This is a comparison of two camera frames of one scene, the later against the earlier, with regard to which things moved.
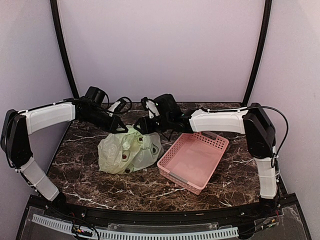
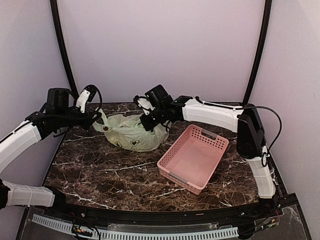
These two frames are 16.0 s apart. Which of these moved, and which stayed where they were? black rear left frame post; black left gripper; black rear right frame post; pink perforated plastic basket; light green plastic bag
Moved: light green plastic bag; black left gripper
Stayed: black rear left frame post; black rear right frame post; pink perforated plastic basket
